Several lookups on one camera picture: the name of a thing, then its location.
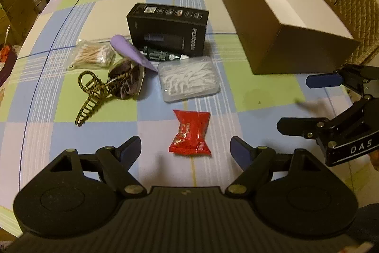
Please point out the quilted beige chair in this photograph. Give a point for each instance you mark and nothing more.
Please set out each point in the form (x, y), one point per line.
(355, 10)

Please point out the purple velvet scrunchie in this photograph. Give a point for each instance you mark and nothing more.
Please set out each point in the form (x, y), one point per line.
(125, 81)

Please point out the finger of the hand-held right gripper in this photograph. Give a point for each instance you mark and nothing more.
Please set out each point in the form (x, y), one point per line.
(322, 80)
(296, 125)

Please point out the brown cardboard box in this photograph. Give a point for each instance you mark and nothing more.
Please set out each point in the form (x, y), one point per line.
(260, 34)

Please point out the small dark green tube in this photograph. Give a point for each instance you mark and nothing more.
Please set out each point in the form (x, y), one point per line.
(161, 55)

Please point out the bag of cotton swabs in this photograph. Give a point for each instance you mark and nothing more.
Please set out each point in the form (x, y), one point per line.
(91, 54)

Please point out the clear box of floss picks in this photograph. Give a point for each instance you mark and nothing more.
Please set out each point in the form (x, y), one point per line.
(189, 78)

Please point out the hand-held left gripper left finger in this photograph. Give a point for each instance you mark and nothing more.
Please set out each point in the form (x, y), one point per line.
(128, 151)

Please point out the patterned hair claw clip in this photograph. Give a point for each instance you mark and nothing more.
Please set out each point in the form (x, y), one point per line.
(97, 99)

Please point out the dark red open box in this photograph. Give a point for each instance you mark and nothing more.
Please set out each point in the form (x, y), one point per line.
(6, 53)

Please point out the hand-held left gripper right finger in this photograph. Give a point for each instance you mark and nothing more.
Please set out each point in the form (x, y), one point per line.
(238, 152)

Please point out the plain cardboard box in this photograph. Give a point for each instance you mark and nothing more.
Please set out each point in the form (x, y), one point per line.
(14, 4)

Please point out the red snack packet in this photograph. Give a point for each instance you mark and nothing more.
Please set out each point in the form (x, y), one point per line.
(189, 134)

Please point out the purple cosmetic tube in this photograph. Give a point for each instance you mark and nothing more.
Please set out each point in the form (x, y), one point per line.
(130, 53)

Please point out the checked cloth covered desktop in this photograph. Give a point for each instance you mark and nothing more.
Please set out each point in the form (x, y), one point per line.
(266, 111)

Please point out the black product box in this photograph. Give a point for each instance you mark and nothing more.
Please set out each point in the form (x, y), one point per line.
(165, 25)

